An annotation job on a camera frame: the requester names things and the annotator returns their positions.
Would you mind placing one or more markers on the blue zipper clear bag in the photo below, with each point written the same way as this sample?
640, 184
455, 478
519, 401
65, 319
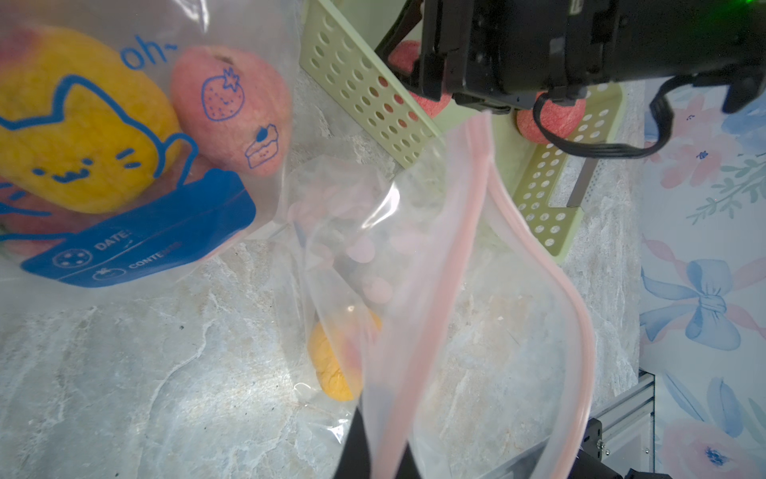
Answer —
195, 209

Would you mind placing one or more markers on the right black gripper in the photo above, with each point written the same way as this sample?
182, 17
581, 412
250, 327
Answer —
498, 55

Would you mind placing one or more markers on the yellow peach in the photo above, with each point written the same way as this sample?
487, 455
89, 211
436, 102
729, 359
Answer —
79, 129
338, 370

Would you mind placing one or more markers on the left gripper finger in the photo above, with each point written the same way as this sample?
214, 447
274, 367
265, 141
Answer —
355, 462

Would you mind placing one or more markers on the pink peach bottom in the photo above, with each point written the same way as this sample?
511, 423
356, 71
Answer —
23, 213

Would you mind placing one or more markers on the yellow peach top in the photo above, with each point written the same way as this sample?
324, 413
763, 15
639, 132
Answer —
338, 370

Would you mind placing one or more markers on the pink peach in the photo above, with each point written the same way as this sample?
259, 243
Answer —
236, 107
405, 58
23, 213
560, 120

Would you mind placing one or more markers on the pink zipper clear bag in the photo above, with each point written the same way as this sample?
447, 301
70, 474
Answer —
476, 349

